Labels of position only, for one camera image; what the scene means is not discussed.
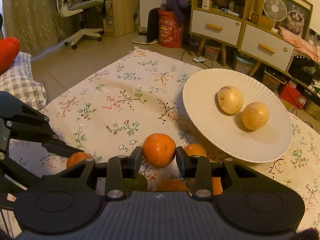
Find smooth orange persimmon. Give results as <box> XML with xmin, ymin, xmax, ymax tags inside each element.
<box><xmin>66</xmin><ymin>152</ymin><xmax>92</xmax><ymax>168</ymax></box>

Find smooth orange tomato fruit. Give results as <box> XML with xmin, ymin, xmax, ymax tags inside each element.
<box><xmin>157</xmin><ymin>179</ymin><xmax>188</xmax><ymax>192</ymax></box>

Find rough orange mandarin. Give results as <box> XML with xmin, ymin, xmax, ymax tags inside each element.
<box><xmin>142</xmin><ymin>133</ymin><xmax>176</xmax><ymax>167</ymax></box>

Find smooth orange round fruit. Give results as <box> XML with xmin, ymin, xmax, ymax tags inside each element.
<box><xmin>212</xmin><ymin>177</ymin><xmax>223</xmax><ymax>196</ymax></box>

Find grey checked cushion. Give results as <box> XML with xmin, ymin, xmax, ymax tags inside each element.
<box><xmin>0</xmin><ymin>52</ymin><xmax>47</xmax><ymax>111</ymax></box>

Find white ribbed plate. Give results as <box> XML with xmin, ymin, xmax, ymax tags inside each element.
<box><xmin>182</xmin><ymin>68</ymin><xmax>293</xmax><ymax>163</ymax></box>

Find floral white tablecloth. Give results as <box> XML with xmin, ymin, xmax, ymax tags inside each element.
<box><xmin>0</xmin><ymin>47</ymin><xmax>320</xmax><ymax>238</ymax></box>

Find red plush cushion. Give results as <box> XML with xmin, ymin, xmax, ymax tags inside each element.
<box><xmin>0</xmin><ymin>37</ymin><xmax>20</xmax><ymax>75</ymax></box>

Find pale yellow round fruit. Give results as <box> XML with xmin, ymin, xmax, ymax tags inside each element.
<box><xmin>217</xmin><ymin>86</ymin><xmax>244</xmax><ymax>115</ymax></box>

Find pale yellow speckled fruit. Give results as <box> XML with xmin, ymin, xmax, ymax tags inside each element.
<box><xmin>241</xmin><ymin>102</ymin><xmax>270</xmax><ymax>131</ymax></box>

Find clear plastic storage bin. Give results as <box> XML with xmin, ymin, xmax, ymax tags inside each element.
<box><xmin>232</xmin><ymin>51</ymin><xmax>256</xmax><ymax>75</ymax></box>

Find red storage box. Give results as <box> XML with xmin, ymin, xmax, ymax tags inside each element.
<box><xmin>278</xmin><ymin>83</ymin><xmax>307</xmax><ymax>110</ymax></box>

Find white office chair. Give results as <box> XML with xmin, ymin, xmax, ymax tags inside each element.
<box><xmin>56</xmin><ymin>0</ymin><xmax>105</xmax><ymax>50</ymax></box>

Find low wooden tv console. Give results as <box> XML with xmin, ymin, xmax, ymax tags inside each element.
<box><xmin>285</xmin><ymin>27</ymin><xmax>320</xmax><ymax>120</ymax></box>

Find red orange printed bucket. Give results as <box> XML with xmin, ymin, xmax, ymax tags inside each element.
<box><xmin>158</xmin><ymin>9</ymin><xmax>183</xmax><ymax>48</ymax></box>

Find wooden desk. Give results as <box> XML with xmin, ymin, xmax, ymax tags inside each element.
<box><xmin>89</xmin><ymin>0</ymin><xmax>139</xmax><ymax>38</ymax></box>

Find black flat panel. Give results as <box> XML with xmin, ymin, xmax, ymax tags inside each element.
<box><xmin>147</xmin><ymin>8</ymin><xmax>160</xmax><ymax>43</ymax></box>

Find wooden cabinet white drawers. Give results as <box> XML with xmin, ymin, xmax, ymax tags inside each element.
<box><xmin>189</xmin><ymin>0</ymin><xmax>294</xmax><ymax>73</ymax></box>

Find pink cloth on shelf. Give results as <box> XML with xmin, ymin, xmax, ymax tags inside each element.
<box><xmin>279</xmin><ymin>27</ymin><xmax>319</xmax><ymax>63</ymax></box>

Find purple plush toy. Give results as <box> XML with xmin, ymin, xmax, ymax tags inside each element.
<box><xmin>164</xmin><ymin>0</ymin><xmax>193</xmax><ymax>23</ymax></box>

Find white desk fan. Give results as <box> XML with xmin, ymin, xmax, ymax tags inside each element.
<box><xmin>263</xmin><ymin>0</ymin><xmax>287</xmax><ymax>28</ymax></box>

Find framed cat picture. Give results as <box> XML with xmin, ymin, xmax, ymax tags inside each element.
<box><xmin>279</xmin><ymin>0</ymin><xmax>313</xmax><ymax>39</ymax></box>

